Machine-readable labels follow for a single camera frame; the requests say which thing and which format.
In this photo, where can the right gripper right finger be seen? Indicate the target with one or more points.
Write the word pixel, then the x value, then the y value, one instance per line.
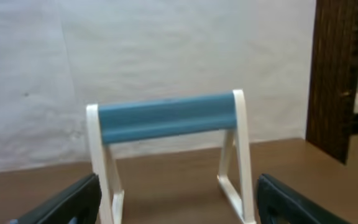
pixel 284 205

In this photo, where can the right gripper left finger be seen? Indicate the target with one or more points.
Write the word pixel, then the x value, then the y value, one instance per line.
pixel 73 202

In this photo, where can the white and blue stand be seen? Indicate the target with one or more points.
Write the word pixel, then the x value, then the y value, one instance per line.
pixel 166 118

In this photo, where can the dark wooden post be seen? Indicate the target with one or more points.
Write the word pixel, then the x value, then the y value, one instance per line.
pixel 334 77

